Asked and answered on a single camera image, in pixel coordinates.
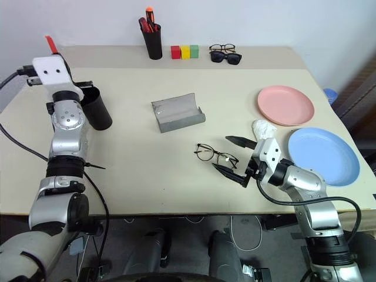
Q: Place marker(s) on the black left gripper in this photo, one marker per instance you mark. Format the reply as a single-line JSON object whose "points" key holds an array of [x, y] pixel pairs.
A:
{"points": [[84, 85]]}

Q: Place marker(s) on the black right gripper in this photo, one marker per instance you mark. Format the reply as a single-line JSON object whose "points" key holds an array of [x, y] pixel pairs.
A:
{"points": [[256, 169]]}

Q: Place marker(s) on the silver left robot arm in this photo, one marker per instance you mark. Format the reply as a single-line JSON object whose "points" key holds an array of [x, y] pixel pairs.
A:
{"points": [[65, 117]]}

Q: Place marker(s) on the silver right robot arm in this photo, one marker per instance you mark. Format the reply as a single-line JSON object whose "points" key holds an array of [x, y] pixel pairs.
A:
{"points": [[305, 179]]}

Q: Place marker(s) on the empty black cup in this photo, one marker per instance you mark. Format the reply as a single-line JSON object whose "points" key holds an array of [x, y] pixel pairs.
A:
{"points": [[98, 113]]}

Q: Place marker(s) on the grey open glasses case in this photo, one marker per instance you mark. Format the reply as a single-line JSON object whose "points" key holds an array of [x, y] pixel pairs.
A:
{"points": [[176, 114]]}

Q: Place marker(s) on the black tool holder cup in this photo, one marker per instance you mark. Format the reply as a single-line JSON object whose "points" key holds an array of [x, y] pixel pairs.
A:
{"points": [[153, 42]]}

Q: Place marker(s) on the white crumpled tissue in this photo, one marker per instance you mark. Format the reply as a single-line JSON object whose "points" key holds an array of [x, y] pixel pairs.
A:
{"points": [[263, 129]]}

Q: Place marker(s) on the large beige table mat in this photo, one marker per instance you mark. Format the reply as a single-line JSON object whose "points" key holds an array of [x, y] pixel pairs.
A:
{"points": [[176, 176]]}

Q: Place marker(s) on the pink plate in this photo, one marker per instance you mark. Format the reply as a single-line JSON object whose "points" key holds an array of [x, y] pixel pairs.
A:
{"points": [[285, 105]]}

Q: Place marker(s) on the black zip tie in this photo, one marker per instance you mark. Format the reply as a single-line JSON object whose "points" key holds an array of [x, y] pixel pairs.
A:
{"points": [[94, 166]]}

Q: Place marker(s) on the blue plate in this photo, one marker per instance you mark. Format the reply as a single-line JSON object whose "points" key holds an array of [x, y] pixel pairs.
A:
{"points": [[323, 157]]}

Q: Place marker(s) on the red block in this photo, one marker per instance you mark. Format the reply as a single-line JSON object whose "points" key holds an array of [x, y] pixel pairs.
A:
{"points": [[175, 52]]}

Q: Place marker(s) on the black sunglasses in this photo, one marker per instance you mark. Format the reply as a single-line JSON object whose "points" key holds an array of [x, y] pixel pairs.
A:
{"points": [[226, 57]]}

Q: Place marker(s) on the dark rounded shape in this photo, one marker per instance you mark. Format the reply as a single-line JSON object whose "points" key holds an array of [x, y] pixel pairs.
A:
{"points": [[227, 258]]}

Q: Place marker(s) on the yellow block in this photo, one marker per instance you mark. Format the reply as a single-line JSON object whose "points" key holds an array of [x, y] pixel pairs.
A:
{"points": [[185, 52]]}

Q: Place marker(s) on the green block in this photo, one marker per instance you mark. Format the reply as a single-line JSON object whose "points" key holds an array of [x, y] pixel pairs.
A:
{"points": [[194, 51]]}

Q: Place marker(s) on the blue round container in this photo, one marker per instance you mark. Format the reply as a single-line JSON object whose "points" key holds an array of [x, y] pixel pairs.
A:
{"points": [[330, 95]]}

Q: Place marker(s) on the thin black frame glasses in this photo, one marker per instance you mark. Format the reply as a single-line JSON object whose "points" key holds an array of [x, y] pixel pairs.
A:
{"points": [[218, 157]]}

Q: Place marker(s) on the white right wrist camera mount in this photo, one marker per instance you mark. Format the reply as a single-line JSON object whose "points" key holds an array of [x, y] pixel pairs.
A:
{"points": [[268, 152]]}

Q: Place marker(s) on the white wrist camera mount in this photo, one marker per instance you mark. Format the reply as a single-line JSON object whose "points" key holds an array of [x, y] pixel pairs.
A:
{"points": [[268, 152], [51, 70]]}

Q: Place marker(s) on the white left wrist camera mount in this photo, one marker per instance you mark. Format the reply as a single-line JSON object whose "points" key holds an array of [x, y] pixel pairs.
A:
{"points": [[51, 70]]}

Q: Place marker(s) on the brown frame clear glasses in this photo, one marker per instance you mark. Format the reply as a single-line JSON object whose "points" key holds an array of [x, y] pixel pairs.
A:
{"points": [[222, 47]]}

